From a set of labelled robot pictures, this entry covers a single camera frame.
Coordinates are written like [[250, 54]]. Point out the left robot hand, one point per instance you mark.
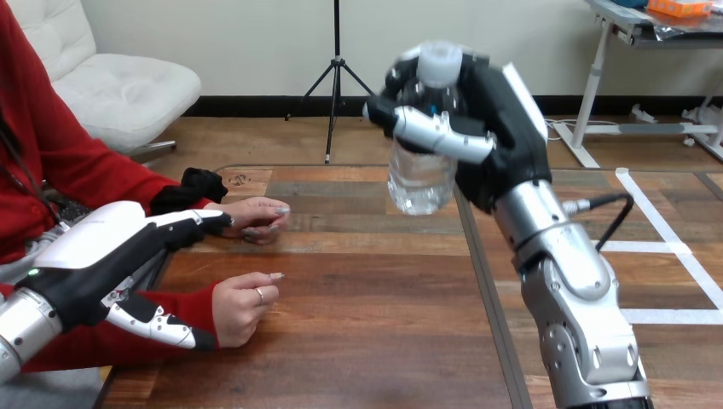
[[90, 248]]

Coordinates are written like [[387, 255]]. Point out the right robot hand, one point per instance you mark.
[[503, 135]]

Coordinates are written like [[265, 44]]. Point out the person's hand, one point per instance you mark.
[[240, 310], [254, 211]]

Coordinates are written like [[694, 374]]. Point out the clear water bottle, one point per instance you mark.
[[421, 183]]

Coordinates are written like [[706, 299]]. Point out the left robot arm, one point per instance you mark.
[[22, 327]]

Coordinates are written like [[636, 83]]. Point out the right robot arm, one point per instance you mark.
[[570, 293]]

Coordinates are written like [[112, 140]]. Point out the person's forearm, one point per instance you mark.
[[169, 307], [141, 186]]

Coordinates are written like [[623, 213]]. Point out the person's body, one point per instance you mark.
[[34, 113]]

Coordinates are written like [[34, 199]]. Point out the white desk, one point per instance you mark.
[[590, 84]]

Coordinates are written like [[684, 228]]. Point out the black tripod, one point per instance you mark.
[[336, 73]]

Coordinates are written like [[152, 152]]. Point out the white cushioned chair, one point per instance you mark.
[[124, 90]]

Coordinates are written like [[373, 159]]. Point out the orange thing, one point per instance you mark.
[[680, 7]]

